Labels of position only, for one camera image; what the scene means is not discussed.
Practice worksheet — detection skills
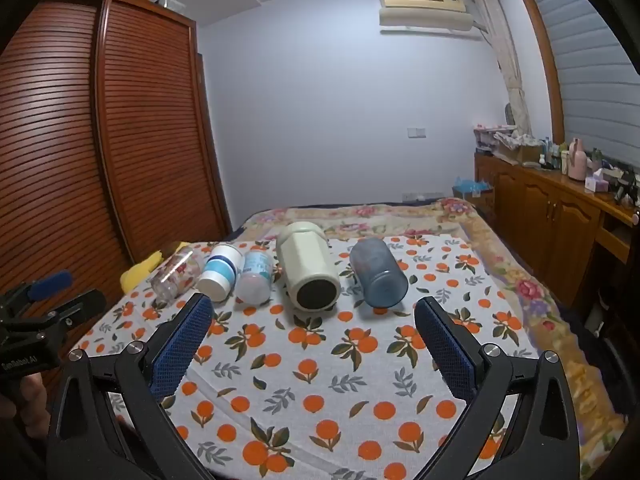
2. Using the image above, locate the floral blanket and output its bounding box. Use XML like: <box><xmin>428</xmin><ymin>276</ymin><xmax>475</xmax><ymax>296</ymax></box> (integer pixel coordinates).
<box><xmin>225</xmin><ymin>197</ymin><xmax>631</xmax><ymax>480</ymax></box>

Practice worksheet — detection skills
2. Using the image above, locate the cream curtain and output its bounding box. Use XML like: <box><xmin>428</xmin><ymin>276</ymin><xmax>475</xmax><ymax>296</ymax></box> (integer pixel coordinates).
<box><xmin>470</xmin><ymin>0</ymin><xmax>533</xmax><ymax>136</ymax></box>

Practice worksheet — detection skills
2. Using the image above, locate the pink thermos jug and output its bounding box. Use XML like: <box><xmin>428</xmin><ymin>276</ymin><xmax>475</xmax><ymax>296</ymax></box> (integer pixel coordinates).
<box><xmin>567</xmin><ymin>137</ymin><xmax>588</xmax><ymax>181</ymax></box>

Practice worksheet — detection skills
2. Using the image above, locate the clear printed glass cup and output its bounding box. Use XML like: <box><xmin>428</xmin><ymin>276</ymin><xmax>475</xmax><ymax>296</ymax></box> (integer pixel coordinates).
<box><xmin>151</xmin><ymin>245</ymin><xmax>207</xmax><ymax>306</ymax></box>

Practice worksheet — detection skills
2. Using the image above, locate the group of small bottles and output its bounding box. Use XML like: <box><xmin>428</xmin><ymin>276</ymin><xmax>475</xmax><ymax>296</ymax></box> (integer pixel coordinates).
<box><xmin>539</xmin><ymin>137</ymin><xmax>569</xmax><ymax>170</ymax></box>

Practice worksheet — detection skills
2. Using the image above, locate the blue basket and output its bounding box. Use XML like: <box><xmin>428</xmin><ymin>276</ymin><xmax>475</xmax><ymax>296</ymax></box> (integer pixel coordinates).
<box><xmin>452</xmin><ymin>176</ymin><xmax>496</xmax><ymax>202</ymax></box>

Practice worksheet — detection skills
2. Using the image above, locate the wall air conditioner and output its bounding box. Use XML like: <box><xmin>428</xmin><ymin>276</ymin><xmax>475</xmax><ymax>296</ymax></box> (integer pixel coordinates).
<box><xmin>378</xmin><ymin>0</ymin><xmax>488</xmax><ymax>36</ymax></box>

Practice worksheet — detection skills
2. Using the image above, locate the large cream cup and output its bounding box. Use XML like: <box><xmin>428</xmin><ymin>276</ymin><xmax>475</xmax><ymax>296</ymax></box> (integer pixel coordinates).
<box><xmin>276</xmin><ymin>221</ymin><xmax>342</xmax><ymax>313</ymax></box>

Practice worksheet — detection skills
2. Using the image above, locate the white blue-striped cup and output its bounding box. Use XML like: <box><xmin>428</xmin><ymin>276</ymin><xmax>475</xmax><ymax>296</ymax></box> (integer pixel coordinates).
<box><xmin>195</xmin><ymin>242</ymin><xmax>245</xmax><ymax>303</ymax></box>

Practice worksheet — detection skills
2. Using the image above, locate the person's left hand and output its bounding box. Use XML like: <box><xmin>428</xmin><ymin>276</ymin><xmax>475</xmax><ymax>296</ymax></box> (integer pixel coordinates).
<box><xmin>17</xmin><ymin>374</ymin><xmax>51</xmax><ymax>442</ymax></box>

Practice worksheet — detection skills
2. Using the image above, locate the grey window blind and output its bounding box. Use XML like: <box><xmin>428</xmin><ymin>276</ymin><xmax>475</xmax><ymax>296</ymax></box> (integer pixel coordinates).
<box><xmin>530</xmin><ymin>0</ymin><xmax>640</xmax><ymax>171</ymax></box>

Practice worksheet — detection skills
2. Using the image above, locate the black tripod stand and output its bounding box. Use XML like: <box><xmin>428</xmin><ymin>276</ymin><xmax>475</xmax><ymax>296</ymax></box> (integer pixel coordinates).
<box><xmin>612</xmin><ymin>167</ymin><xmax>640</xmax><ymax>206</ymax></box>

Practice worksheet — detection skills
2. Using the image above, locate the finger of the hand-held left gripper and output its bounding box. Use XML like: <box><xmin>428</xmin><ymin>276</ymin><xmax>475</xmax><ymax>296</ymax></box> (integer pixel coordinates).
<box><xmin>0</xmin><ymin>270</ymin><xmax>74</xmax><ymax>317</ymax></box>
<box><xmin>44</xmin><ymin>288</ymin><xmax>107</xmax><ymax>335</ymax></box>

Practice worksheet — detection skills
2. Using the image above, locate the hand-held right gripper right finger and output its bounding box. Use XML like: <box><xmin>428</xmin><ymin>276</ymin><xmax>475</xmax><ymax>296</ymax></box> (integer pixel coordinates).
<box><xmin>414</xmin><ymin>296</ymin><xmax>583</xmax><ymax>480</ymax></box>

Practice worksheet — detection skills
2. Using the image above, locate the wooden window frame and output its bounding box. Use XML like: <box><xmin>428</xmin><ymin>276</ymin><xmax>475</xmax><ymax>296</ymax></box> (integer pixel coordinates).
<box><xmin>512</xmin><ymin>0</ymin><xmax>568</xmax><ymax>151</ymax></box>

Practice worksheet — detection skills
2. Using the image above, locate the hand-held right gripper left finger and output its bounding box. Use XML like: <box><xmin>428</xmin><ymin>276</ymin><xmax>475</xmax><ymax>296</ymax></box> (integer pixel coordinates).
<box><xmin>47</xmin><ymin>292</ymin><xmax>216</xmax><ymax>480</ymax></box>

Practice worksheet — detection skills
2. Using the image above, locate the orange fruit print cloth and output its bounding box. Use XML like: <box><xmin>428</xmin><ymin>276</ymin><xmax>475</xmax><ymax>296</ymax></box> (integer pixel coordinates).
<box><xmin>65</xmin><ymin>232</ymin><xmax>531</xmax><ymax>480</ymax></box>

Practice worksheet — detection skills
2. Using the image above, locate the yellow cloth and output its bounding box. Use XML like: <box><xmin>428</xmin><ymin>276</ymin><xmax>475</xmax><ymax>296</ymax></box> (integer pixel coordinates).
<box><xmin>120</xmin><ymin>240</ymin><xmax>193</xmax><ymax>293</ymax></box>

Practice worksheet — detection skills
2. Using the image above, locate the brown slatted wardrobe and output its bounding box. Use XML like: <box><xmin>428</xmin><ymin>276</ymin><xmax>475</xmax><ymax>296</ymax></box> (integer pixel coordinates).
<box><xmin>0</xmin><ymin>0</ymin><xmax>233</xmax><ymax>301</ymax></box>

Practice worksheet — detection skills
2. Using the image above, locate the blue translucent cup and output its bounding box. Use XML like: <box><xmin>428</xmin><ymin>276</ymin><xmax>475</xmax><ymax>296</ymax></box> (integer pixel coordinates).
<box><xmin>349</xmin><ymin>238</ymin><xmax>410</xmax><ymax>309</ymax></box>

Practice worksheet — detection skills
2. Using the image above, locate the pale blue printed cup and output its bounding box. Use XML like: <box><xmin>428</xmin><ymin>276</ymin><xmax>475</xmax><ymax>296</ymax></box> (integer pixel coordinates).
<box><xmin>234</xmin><ymin>251</ymin><xmax>276</xmax><ymax>306</ymax></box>

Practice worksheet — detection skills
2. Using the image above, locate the wooden sideboard cabinet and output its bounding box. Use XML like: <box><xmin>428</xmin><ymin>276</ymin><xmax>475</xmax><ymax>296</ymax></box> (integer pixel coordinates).
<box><xmin>474</xmin><ymin>152</ymin><xmax>640</xmax><ymax>321</ymax></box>

